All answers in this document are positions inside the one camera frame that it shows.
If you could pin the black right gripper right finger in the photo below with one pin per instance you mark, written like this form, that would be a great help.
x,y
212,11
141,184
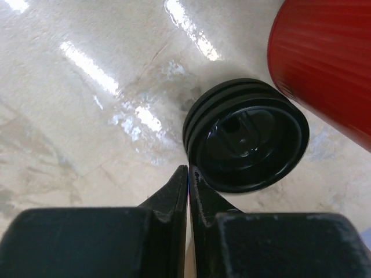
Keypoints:
x,y
231,243

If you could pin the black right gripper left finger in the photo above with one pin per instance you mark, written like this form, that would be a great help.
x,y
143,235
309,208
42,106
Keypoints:
x,y
143,241

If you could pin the black cup lid top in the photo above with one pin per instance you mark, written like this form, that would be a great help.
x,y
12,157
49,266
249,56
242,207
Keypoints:
x,y
247,145

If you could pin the black cup lid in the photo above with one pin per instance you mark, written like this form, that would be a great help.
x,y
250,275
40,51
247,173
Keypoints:
x,y
223,92
247,145

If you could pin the black cup lid bottom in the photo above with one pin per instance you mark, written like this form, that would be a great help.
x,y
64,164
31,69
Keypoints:
x,y
223,92

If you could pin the red ribbed straw cup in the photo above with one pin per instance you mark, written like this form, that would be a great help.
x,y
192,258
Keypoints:
x,y
319,55

